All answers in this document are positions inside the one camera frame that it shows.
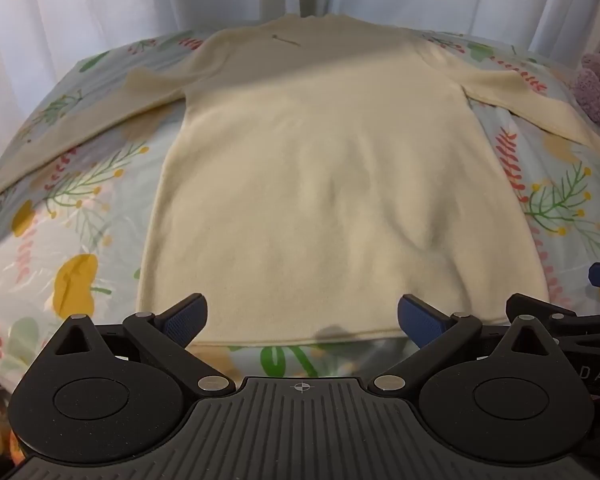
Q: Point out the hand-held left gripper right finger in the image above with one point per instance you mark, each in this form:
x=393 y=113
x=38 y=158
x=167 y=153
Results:
x=421 y=321

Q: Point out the white curtain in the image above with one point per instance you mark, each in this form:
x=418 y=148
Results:
x=130 y=0

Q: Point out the cream knit sweater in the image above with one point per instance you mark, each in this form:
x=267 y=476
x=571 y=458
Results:
x=330 y=160

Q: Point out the purple plush toy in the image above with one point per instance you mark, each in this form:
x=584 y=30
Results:
x=598 y=95

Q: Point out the floral bed sheet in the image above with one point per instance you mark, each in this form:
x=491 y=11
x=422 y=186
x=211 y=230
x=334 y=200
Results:
x=80 y=220

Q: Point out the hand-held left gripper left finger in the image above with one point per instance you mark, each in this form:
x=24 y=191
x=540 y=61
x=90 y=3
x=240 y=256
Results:
x=186 y=318

